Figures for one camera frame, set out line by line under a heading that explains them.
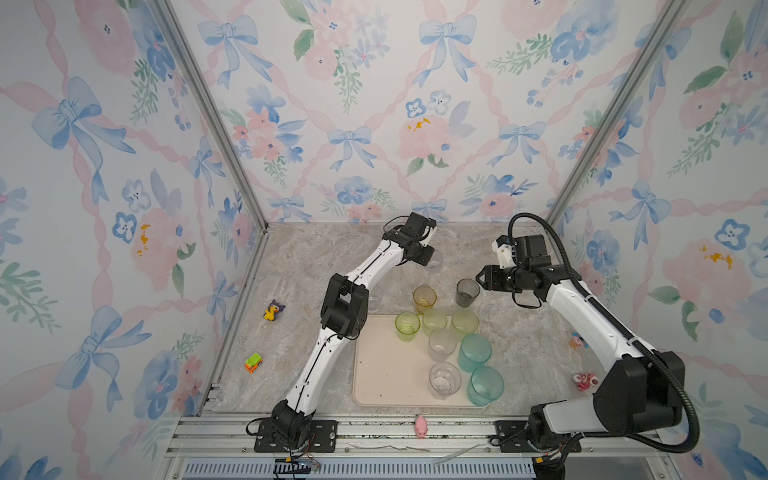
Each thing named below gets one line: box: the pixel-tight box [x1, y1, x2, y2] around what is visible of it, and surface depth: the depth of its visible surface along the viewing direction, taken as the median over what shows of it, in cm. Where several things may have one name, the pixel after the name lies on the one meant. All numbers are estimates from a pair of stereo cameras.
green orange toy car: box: [244, 352, 264, 374], surface depth 86 cm
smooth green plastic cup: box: [395, 311, 421, 342], surface depth 90 cm
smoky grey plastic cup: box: [455, 278, 481, 308], surface depth 99 cm
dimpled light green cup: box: [422, 309, 448, 334], surface depth 93 cm
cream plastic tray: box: [353, 314, 475, 407], surface depth 85 cm
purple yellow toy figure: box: [263, 299, 286, 321], surface depth 95 cm
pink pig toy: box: [415, 415, 428, 439], surface depth 76 cm
